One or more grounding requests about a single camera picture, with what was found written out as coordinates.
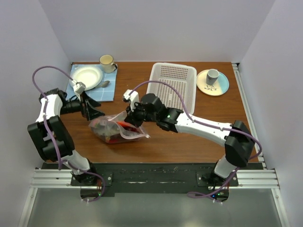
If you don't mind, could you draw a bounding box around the small grey cup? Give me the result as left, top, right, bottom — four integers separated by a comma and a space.
206, 69, 220, 86

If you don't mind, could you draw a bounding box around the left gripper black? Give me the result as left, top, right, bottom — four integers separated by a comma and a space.
60, 91, 105, 121

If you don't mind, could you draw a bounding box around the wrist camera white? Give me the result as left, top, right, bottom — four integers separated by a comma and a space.
70, 79, 86, 95
123, 89, 139, 112

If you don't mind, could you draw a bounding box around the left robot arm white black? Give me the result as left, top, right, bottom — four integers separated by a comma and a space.
27, 88, 104, 185

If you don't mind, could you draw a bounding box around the white plastic basket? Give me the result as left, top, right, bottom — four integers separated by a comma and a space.
146, 62, 197, 114

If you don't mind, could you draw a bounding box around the fake carrot orange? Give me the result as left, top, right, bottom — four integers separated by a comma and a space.
117, 121, 138, 132

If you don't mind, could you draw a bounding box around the cream mug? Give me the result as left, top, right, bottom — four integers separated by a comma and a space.
99, 54, 117, 73

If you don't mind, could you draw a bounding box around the aluminium frame rail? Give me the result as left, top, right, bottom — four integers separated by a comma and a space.
18, 61, 291, 227

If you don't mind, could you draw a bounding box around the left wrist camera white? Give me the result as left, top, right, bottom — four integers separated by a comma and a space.
70, 79, 86, 95

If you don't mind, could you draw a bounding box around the blue checkered cloth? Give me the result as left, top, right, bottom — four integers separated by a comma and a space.
70, 64, 117, 102

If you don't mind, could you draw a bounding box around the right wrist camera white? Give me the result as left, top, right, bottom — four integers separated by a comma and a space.
123, 89, 139, 112

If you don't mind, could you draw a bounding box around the pastel plate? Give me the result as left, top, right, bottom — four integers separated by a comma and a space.
196, 69, 230, 96

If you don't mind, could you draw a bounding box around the white bowl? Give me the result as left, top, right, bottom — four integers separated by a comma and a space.
71, 65, 103, 91

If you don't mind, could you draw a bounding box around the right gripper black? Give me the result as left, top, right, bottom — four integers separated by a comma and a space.
125, 100, 159, 128

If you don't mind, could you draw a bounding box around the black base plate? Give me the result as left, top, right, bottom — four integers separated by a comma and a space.
70, 162, 264, 201

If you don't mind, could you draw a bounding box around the metal spoon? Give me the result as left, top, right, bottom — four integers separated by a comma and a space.
95, 80, 110, 88

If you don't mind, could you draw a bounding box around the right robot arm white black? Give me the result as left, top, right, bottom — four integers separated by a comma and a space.
123, 90, 255, 186

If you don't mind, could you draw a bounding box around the clear zip top bag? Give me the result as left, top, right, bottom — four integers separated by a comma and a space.
89, 111, 150, 144

